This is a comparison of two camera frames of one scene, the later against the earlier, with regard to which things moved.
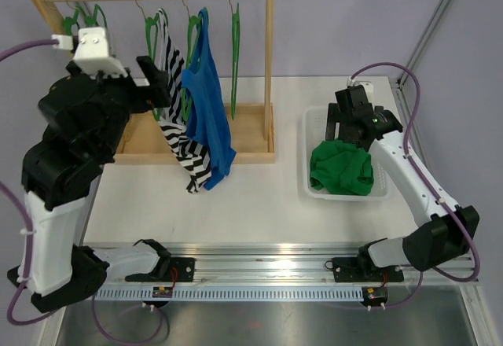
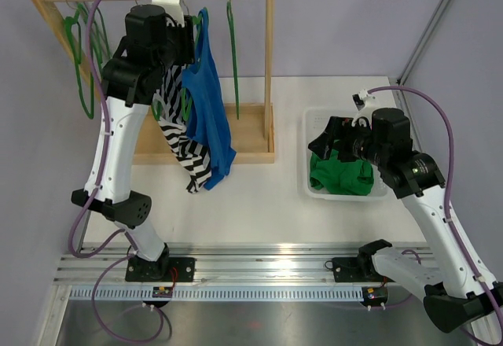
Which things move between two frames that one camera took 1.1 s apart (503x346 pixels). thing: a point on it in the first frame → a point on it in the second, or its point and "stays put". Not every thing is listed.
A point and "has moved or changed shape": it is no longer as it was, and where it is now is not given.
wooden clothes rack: (139, 141) stays put
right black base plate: (349, 270) stays put
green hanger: (236, 38) has moved or changed shape
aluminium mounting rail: (295, 265) stays put
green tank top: (340, 168) stays put
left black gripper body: (122, 98) → (179, 45)
